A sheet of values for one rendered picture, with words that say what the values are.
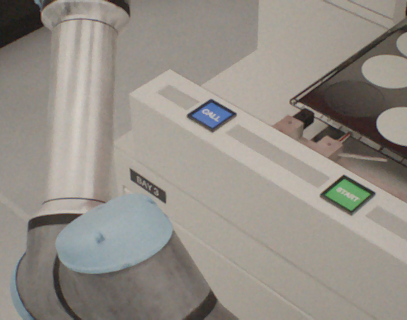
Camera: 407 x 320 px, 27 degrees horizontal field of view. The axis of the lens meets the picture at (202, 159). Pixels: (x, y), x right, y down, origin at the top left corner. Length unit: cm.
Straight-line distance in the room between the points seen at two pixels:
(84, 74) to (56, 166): 12
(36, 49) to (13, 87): 23
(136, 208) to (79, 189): 16
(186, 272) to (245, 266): 52
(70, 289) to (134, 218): 12
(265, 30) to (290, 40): 30
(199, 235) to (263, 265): 15
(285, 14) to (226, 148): 76
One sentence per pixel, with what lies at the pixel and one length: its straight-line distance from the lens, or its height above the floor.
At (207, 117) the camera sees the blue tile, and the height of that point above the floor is 96.
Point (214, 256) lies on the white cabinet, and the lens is 146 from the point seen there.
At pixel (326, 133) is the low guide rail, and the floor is 85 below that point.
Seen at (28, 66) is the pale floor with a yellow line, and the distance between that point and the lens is 317.
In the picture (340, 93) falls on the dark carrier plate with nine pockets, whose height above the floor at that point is 90.
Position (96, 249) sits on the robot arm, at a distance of 87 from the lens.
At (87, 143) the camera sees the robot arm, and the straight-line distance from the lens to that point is 105.
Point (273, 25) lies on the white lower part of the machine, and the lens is 203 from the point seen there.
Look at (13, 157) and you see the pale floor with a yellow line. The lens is 279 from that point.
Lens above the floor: 180
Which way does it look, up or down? 42 degrees down
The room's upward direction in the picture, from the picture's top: 1 degrees counter-clockwise
